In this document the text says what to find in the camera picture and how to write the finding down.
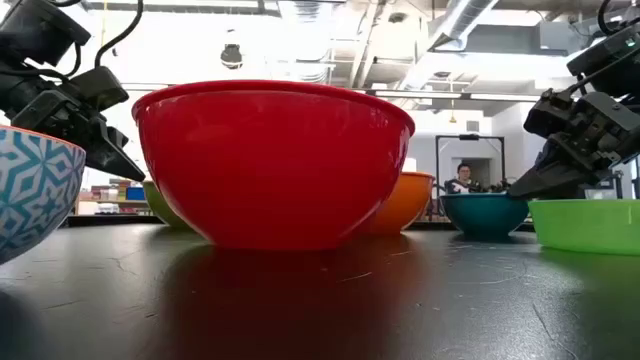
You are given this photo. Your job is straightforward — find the black metal frame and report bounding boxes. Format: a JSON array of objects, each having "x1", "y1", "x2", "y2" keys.
[{"x1": 435, "y1": 133, "x2": 507, "y2": 197}]

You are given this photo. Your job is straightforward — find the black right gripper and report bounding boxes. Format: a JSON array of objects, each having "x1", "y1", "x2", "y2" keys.
[{"x1": 507, "y1": 88, "x2": 640, "y2": 200}]

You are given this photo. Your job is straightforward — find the blue white patterned bowl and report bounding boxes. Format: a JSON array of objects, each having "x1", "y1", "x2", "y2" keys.
[{"x1": 0, "y1": 124, "x2": 87, "y2": 265}]

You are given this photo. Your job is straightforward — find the person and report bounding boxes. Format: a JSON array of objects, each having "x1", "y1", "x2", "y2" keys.
[{"x1": 444, "y1": 162, "x2": 482, "y2": 195}]

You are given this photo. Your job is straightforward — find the large red plastic bowl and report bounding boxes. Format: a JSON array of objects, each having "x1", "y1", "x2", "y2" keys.
[{"x1": 131, "y1": 79, "x2": 416, "y2": 250}]

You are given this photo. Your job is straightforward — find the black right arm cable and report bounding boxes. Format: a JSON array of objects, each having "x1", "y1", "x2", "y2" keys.
[{"x1": 596, "y1": 0, "x2": 624, "y2": 37}]

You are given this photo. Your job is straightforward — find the olive green bowl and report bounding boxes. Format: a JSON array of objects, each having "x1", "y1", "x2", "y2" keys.
[{"x1": 142, "y1": 179, "x2": 194, "y2": 231}]

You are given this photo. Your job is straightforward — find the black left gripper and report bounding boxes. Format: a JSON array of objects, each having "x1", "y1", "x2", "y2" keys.
[{"x1": 0, "y1": 66, "x2": 147, "y2": 183}]

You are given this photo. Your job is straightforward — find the shelf with boxes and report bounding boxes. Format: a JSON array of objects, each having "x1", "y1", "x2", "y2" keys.
[{"x1": 74, "y1": 177, "x2": 151, "y2": 217}]

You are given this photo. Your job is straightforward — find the long ceiling light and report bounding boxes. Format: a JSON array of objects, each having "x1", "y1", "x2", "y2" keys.
[
  {"x1": 468, "y1": 92, "x2": 542, "y2": 103},
  {"x1": 373, "y1": 89, "x2": 462, "y2": 100}
]

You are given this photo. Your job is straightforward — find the orange bowl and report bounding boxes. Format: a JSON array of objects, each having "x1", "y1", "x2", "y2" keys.
[{"x1": 359, "y1": 171, "x2": 436, "y2": 236}]

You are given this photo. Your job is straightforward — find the silver ceiling duct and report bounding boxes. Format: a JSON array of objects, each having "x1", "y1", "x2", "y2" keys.
[{"x1": 399, "y1": 0, "x2": 501, "y2": 92}]

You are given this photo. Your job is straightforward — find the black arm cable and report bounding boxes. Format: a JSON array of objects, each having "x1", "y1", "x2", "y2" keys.
[
  {"x1": 596, "y1": 0, "x2": 624, "y2": 37},
  {"x1": 93, "y1": 0, "x2": 145, "y2": 69}
]

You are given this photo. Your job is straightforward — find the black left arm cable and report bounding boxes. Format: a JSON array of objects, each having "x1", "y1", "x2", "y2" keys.
[{"x1": 93, "y1": 0, "x2": 145, "y2": 69}]

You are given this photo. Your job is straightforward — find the dome ceiling camera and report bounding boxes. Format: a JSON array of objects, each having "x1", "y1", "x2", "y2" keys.
[{"x1": 220, "y1": 43, "x2": 244, "y2": 70}]

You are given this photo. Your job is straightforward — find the bright green plastic bowl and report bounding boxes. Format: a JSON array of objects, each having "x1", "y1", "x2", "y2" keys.
[{"x1": 527, "y1": 198, "x2": 640, "y2": 256}]

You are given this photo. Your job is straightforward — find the teal bowl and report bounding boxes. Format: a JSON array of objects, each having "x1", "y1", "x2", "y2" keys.
[{"x1": 439, "y1": 192, "x2": 530, "y2": 239}]

